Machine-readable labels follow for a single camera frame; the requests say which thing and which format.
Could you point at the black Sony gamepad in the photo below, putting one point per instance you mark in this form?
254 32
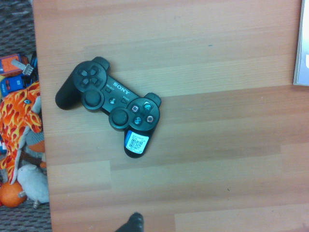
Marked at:
96 96

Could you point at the grey wicker basket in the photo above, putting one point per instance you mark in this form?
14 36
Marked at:
14 24

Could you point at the white plush toy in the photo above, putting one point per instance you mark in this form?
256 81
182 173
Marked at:
33 183

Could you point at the orange toy truck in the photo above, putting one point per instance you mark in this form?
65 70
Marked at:
9 65

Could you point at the blue police toy car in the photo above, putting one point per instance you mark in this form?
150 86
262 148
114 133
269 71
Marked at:
12 84

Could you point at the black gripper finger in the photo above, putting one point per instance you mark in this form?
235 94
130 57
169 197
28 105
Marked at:
134 223

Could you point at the grey plush with brown belt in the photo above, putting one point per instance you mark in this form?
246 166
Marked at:
33 141

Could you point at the orange flame dolphin plush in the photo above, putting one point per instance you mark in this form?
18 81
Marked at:
14 113

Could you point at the orange ball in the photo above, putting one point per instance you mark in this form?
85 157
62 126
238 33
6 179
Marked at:
9 195

